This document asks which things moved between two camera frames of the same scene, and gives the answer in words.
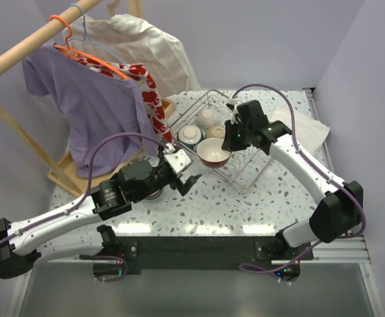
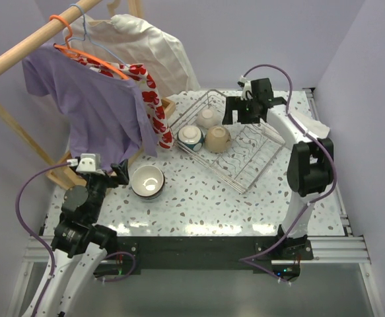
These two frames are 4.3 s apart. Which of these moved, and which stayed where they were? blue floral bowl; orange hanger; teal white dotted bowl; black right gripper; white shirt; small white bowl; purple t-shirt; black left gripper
Moved: black right gripper; black left gripper
Stayed: small white bowl; purple t-shirt; teal white dotted bowl; orange hanger; blue floral bowl; white shirt
